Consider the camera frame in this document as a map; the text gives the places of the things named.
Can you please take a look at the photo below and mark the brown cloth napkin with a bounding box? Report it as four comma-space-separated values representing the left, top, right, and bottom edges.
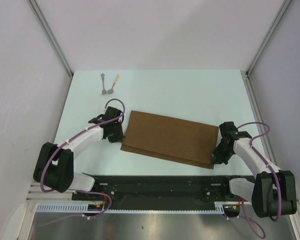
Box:
120, 110, 219, 169

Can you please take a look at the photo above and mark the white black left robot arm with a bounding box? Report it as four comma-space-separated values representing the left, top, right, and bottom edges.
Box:
33, 106, 124, 200

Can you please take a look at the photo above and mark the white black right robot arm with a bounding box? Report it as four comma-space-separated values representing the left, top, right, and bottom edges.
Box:
212, 121, 297, 221

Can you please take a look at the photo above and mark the metal fork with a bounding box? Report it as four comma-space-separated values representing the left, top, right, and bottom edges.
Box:
100, 73, 107, 95

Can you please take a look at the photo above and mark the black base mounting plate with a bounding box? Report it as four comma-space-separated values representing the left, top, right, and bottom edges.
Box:
71, 175, 241, 217

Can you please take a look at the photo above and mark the spoon with wooden handle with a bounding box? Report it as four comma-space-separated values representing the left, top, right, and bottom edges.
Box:
107, 74, 120, 95

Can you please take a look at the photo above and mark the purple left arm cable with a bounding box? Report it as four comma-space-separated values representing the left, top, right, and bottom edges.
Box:
38, 98, 127, 227

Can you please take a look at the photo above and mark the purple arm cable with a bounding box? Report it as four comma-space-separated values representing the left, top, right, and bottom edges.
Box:
224, 121, 282, 238
38, 98, 127, 227

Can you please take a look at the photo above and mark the white slotted cable duct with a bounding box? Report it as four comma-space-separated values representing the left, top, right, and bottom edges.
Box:
36, 201, 227, 214

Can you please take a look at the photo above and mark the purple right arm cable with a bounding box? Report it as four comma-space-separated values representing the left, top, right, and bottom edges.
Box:
224, 121, 282, 238

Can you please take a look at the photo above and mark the aluminium front rail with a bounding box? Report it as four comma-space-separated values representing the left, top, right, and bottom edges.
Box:
26, 182, 73, 203

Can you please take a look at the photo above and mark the aluminium corner post left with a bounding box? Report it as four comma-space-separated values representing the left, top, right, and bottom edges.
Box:
26, 0, 74, 77

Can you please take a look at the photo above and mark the aluminium corner post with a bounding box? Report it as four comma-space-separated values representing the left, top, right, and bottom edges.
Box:
244, 0, 300, 76
26, 0, 74, 77

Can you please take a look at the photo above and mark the aluminium corner post right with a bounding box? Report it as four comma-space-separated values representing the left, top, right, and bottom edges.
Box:
244, 0, 300, 76

